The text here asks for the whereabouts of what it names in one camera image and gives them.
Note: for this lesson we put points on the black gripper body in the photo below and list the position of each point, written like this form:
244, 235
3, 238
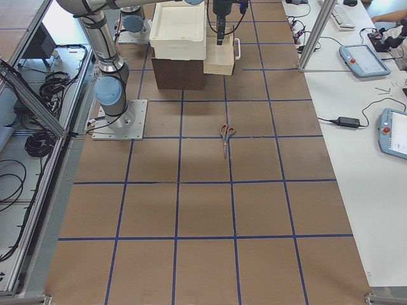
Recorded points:
220, 7

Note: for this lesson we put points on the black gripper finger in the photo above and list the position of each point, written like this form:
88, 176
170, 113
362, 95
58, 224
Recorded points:
220, 30

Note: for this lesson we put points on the light wooden drawer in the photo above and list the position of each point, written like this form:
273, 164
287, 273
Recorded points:
220, 59

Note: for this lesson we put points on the orange grey scissors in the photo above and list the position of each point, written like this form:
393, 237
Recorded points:
226, 132

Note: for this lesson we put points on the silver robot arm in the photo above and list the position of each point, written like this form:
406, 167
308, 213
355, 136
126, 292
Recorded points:
132, 18
110, 88

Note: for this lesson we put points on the person forearm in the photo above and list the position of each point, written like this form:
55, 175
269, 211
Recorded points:
395, 16

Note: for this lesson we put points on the white plastic tray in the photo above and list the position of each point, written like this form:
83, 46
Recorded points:
178, 31

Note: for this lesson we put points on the dark brown cabinet box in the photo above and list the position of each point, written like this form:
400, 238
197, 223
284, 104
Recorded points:
179, 74

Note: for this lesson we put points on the white keyboard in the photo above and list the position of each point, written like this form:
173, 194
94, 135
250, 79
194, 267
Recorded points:
340, 19

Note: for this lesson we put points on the black computer mouse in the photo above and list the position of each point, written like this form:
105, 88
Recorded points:
350, 3

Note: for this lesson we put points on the upper teach pendant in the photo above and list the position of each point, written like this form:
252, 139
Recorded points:
363, 61

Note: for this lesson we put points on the teach pendant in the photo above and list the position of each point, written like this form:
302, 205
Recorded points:
363, 61
392, 132

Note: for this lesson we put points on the black power adapter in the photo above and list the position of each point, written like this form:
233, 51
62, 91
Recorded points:
346, 122

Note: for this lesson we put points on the black monitor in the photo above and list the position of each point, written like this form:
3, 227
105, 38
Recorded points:
41, 46

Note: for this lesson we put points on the lower teach pendant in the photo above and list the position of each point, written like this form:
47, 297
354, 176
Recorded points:
392, 132

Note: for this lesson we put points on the white drawer handle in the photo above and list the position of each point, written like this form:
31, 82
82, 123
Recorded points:
238, 48

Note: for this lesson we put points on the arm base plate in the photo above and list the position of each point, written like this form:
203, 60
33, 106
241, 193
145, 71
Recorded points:
129, 126
142, 37

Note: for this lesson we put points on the aluminium frame post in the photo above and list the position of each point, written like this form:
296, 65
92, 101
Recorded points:
319, 25

